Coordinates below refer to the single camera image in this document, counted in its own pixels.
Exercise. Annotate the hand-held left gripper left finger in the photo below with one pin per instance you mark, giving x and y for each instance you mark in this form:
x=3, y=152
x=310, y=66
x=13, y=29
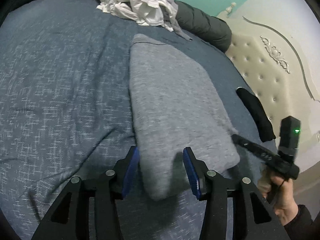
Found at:
x=130, y=175

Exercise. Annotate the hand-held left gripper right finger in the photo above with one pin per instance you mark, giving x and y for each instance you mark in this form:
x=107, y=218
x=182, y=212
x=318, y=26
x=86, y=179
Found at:
x=191, y=175

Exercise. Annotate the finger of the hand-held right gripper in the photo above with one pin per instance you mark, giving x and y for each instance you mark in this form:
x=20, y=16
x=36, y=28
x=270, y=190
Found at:
x=252, y=147

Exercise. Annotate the grey sweater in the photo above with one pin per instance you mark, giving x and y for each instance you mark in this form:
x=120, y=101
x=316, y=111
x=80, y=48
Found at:
x=175, y=100

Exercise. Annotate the person's right forearm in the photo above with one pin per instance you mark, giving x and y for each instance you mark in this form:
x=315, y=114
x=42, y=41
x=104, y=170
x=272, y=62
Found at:
x=300, y=222

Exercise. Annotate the person's right hand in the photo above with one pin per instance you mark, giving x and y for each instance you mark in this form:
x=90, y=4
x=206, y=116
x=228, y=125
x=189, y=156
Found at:
x=287, y=202

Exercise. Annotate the black folded garment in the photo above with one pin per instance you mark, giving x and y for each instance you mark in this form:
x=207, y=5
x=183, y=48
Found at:
x=255, y=110

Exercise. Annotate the cream tufted headboard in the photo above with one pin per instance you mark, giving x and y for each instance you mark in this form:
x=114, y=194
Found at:
x=262, y=62

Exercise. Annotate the blue bed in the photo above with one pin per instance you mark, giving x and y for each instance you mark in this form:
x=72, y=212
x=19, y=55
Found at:
x=62, y=80

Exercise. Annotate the dark grey rolled duvet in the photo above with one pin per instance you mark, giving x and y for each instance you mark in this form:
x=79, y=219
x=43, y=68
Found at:
x=205, y=22

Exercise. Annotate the white garment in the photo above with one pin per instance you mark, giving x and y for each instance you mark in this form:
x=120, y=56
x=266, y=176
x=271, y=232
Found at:
x=140, y=2

